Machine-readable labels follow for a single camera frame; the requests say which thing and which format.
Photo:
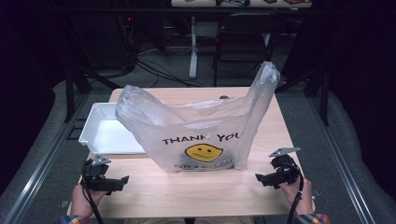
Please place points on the translucent smiley plastic bag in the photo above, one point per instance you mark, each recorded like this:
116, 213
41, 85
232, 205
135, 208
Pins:
199, 124

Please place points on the black folding chair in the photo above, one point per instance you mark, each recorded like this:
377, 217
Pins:
246, 37

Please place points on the black metal stand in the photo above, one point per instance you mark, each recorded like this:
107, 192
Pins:
69, 93
324, 99

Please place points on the white table leg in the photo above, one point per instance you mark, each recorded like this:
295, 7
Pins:
193, 49

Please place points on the aluminium floor rail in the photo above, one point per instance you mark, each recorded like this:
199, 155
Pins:
342, 168
40, 174

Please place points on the white plastic tray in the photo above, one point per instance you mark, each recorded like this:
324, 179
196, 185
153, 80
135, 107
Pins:
109, 133

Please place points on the small brown round object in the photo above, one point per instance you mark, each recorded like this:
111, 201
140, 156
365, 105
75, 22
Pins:
223, 97

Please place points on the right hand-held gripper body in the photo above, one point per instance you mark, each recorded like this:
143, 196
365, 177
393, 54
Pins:
285, 169

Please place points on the person's left hand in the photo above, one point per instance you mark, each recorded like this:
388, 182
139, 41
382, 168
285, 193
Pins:
81, 202

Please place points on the person's right hand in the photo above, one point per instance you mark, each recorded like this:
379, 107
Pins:
303, 196

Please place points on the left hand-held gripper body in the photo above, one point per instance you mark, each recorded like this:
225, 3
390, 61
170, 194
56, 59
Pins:
95, 174

